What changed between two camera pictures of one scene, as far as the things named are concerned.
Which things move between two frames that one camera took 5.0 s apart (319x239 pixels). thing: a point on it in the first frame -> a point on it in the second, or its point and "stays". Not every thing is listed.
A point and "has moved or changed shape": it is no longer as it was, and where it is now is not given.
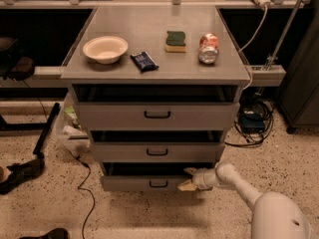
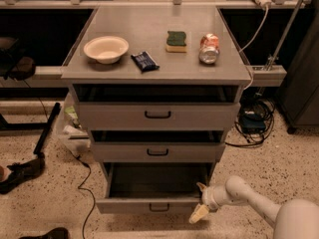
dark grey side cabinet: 298,98 stays
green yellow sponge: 174,42 stays
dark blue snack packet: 144,62 stays
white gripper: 200,178 -> 209,197
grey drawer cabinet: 158,88 stays
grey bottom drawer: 146,176 has moved or changed shape
